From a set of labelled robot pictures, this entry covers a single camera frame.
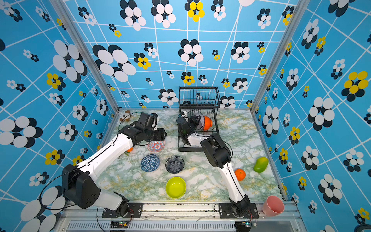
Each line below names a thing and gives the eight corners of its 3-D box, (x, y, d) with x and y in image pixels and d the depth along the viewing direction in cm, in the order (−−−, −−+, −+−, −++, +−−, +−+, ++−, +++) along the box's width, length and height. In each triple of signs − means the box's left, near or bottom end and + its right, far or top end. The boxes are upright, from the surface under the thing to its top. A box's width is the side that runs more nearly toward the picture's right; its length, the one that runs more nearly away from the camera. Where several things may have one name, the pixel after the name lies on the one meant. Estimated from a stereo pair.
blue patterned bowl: (141, 171, 89) (139, 168, 85) (144, 157, 95) (142, 154, 91) (158, 171, 89) (157, 168, 85) (160, 157, 95) (159, 154, 91)
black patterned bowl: (165, 174, 88) (164, 171, 84) (167, 159, 94) (166, 155, 90) (184, 174, 88) (183, 171, 84) (184, 159, 94) (184, 155, 90)
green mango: (252, 170, 89) (254, 167, 86) (257, 157, 95) (260, 154, 91) (261, 175, 87) (264, 173, 84) (266, 162, 93) (269, 159, 89)
